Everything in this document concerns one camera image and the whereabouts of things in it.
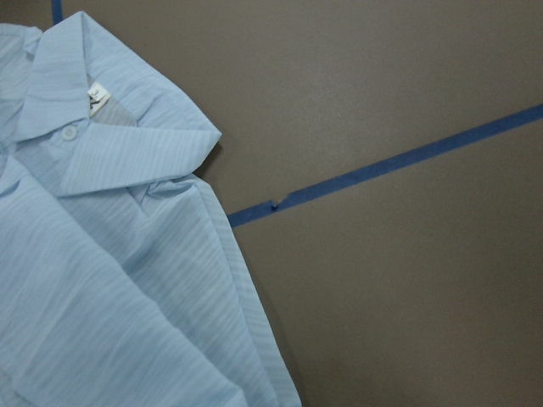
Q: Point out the light blue button shirt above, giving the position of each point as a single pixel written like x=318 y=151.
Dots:
x=122 y=283

